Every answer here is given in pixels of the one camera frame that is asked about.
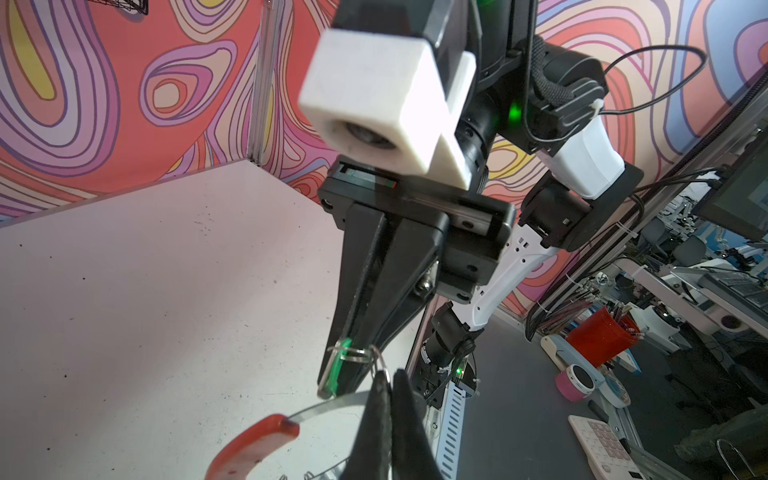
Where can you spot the white calculator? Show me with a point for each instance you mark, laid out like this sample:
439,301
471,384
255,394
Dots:
606,456

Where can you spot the green plastic key tag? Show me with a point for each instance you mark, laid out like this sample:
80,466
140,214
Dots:
328,383

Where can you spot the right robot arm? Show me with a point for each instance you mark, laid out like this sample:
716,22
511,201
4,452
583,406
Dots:
469,152

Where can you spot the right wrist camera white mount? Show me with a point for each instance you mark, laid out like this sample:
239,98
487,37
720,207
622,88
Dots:
379,100

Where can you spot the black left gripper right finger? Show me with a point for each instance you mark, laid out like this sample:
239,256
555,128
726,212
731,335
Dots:
411,456

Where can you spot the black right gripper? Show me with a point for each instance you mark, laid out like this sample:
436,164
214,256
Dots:
396,228

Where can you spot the metal keyring disc red grip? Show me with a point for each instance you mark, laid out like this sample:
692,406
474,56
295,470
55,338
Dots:
251,447

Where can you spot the aluminium cage frame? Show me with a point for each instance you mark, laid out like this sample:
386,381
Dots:
272,13

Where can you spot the black computer monitor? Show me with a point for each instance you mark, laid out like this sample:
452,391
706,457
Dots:
739,203

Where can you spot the red pen holder cup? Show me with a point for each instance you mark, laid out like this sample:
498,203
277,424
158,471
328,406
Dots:
601,337

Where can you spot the black wire basket back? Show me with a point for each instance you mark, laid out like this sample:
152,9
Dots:
131,6

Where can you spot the pink tape roll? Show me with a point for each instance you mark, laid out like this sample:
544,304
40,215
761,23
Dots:
574,383

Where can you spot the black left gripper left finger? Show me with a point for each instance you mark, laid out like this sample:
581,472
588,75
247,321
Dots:
370,454

